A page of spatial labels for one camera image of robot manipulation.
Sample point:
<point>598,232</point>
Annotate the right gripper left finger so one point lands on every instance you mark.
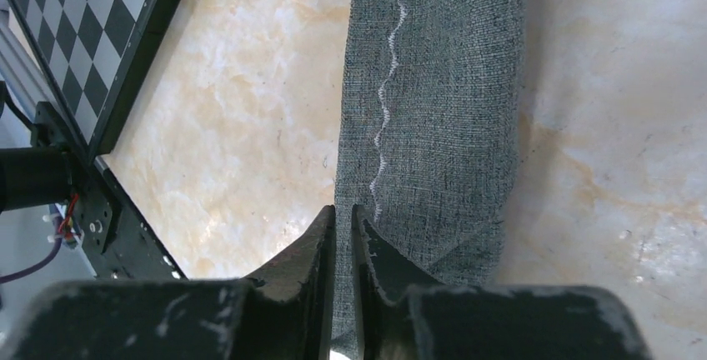
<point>282,310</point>

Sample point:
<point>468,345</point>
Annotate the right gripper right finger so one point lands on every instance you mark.
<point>402,312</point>

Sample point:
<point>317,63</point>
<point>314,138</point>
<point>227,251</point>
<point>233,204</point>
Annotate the grey cloth napkin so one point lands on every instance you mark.
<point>428,140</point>

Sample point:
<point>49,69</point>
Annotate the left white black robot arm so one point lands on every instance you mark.
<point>35,176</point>

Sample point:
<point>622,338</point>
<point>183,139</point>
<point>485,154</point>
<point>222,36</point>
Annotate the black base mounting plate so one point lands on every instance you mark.
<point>115,237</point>

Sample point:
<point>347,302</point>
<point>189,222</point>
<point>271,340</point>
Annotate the black white checkerboard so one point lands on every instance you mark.
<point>96,55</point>

